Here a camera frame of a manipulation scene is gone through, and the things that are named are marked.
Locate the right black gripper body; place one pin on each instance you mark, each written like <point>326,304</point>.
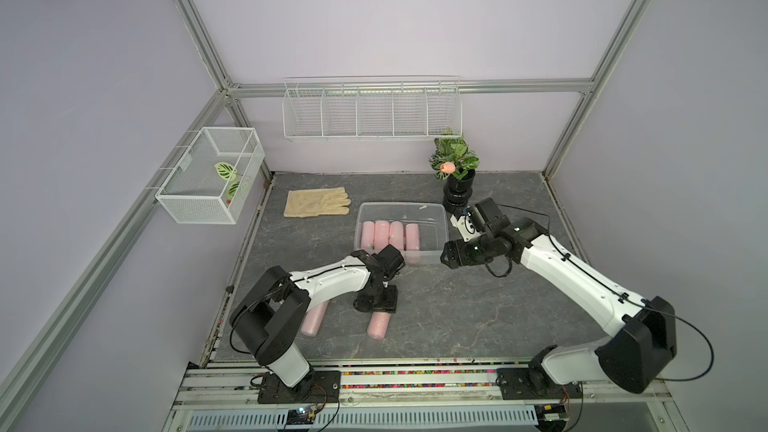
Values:
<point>477,251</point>

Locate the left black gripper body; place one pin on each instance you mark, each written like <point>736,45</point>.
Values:
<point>382,299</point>

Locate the clear plastic storage box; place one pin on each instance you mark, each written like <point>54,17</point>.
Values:
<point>431,218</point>

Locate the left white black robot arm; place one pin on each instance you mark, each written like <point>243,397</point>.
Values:
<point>269,318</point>

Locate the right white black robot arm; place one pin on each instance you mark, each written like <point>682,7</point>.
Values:
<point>640,334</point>

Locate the potted plant black pot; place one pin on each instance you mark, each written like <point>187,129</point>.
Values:
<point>455,163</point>

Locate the beige work glove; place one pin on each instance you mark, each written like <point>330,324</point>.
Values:
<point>317,202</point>

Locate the green leaf in basket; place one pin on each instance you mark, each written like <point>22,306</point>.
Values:
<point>226,171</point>

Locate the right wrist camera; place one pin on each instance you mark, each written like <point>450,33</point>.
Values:
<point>485,218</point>

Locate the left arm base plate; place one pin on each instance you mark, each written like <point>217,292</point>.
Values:
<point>317,387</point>

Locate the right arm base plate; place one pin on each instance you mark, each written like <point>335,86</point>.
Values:
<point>519,383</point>

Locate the long white wire shelf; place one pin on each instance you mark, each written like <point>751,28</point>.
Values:
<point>372,108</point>

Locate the white wire basket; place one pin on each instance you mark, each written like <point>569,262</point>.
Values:
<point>193,193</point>

